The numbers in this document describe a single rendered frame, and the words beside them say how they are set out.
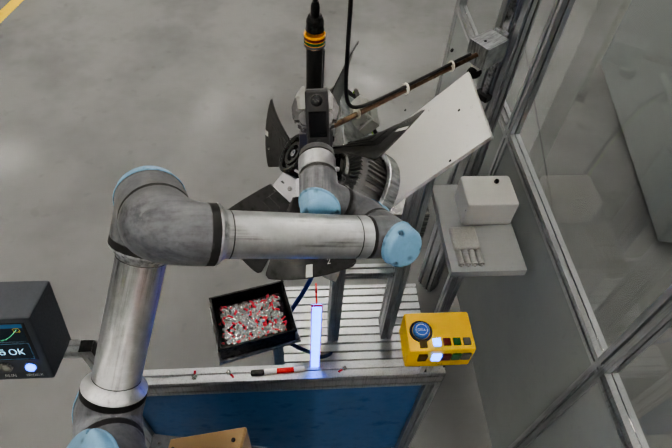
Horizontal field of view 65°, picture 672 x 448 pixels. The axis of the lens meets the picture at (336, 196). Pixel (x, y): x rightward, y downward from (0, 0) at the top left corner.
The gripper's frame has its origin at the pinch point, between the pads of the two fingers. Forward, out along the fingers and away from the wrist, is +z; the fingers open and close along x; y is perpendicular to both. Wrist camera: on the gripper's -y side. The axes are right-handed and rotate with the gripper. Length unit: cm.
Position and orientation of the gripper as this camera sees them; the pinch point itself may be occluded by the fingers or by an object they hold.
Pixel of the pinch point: (314, 87)
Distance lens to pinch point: 120.7
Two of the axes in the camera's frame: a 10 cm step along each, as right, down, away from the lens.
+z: -0.6, -7.6, 6.4
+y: -0.4, 6.5, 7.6
